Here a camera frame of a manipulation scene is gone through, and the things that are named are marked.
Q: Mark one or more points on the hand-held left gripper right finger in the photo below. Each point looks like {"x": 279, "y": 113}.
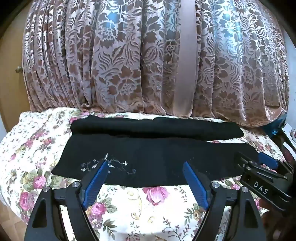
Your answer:
{"x": 196, "y": 185}

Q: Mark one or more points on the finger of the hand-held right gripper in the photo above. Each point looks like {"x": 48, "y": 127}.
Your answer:
{"x": 268, "y": 161}
{"x": 279, "y": 125}

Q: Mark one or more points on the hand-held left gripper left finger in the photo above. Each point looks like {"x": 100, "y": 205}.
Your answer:
{"x": 96, "y": 183}

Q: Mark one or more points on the black pants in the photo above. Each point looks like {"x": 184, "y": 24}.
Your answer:
{"x": 150, "y": 157}

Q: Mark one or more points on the floral bed sheet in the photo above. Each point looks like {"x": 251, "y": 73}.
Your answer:
{"x": 143, "y": 215}

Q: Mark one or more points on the plain pink curtain band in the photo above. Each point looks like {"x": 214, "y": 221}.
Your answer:
{"x": 187, "y": 69}

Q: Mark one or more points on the brown leaf patterned curtain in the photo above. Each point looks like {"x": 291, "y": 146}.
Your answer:
{"x": 115, "y": 58}

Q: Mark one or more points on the round brass cabinet knob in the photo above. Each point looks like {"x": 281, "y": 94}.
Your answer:
{"x": 18, "y": 68}

